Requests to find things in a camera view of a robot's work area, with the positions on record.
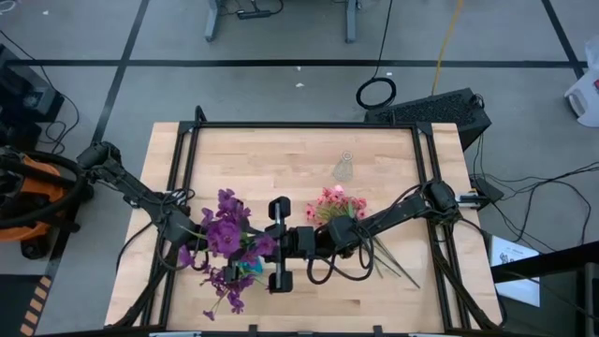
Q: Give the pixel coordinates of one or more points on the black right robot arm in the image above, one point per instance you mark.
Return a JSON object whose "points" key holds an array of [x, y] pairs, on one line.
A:
{"points": [[398, 213]]}

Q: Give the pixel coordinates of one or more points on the black equipment case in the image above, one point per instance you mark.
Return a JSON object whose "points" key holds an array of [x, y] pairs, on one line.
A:
{"points": [[28, 98]]}

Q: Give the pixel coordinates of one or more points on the white paper sheet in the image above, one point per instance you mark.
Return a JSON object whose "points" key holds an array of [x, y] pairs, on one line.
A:
{"points": [[515, 281]]}

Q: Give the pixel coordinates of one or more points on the orange and black vacuum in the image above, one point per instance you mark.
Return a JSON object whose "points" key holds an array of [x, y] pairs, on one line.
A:
{"points": [[42, 187]]}

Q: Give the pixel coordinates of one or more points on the black desk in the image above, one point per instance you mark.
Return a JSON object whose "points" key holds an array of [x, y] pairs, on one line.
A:
{"points": [[552, 262]]}

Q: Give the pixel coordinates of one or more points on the white bagged bin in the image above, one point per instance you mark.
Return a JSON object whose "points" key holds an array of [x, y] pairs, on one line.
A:
{"points": [[585, 98]]}

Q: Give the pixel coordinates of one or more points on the black computer tower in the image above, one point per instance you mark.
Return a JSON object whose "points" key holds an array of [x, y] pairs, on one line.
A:
{"points": [[435, 110]]}

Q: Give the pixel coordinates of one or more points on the clear ribbed glass vase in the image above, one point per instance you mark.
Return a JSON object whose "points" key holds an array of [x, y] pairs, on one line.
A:
{"points": [[344, 171]]}

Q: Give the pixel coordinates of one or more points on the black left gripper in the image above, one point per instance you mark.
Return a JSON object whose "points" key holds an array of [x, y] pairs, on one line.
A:
{"points": [[200, 245]]}

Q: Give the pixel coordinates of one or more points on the black orange-striped floor mat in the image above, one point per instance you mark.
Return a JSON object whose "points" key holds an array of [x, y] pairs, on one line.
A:
{"points": [[18, 309]]}

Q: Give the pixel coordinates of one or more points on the black power strip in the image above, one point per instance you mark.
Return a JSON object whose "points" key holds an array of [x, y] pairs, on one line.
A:
{"points": [[252, 14]]}

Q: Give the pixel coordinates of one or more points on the black metal table frame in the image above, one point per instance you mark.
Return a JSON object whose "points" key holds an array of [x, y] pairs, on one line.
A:
{"points": [[304, 125]]}

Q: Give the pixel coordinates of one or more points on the grey desk leg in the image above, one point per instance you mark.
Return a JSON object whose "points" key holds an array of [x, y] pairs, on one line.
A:
{"points": [[213, 21], [351, 21]]}

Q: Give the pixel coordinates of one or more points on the black power brick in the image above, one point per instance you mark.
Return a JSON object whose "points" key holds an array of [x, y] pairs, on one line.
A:
{"points": [[487, 189]]}

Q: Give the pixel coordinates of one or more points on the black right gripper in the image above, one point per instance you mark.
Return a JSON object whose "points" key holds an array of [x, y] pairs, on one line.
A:
{"points": [[302, 242]]}

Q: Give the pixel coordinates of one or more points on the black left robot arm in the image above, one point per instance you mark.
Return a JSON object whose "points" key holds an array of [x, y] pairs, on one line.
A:
{"points": [[126, 180]]}

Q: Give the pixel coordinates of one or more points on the purple artificial flower bunch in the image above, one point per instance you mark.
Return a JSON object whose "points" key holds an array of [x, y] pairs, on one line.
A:
{"points": [[235, 304], [224, 236]]}

